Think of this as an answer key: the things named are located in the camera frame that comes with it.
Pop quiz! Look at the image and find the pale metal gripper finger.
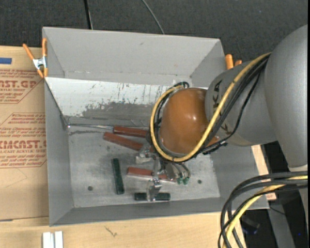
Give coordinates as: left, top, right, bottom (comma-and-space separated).
135, 149, 157, 165
146, 176, 163, 203

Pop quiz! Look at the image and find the brown cardboard board red print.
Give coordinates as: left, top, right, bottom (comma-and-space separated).
0, 44, 50, 223

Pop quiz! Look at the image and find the grey metal bin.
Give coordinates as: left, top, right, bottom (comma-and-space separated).
42, 26, 270, 227

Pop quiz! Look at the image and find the dark green flat block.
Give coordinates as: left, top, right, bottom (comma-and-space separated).
111, 158, 126, 195
134, 192, 172, 202

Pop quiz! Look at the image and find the red-brown flat block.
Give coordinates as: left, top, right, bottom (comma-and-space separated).
103, 131, 154, 152
112, 126, 149, 139
126, 166, 177, 183

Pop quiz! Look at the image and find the black cylinder on white bracket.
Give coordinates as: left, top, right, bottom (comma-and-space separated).
201, 140, 228, 156

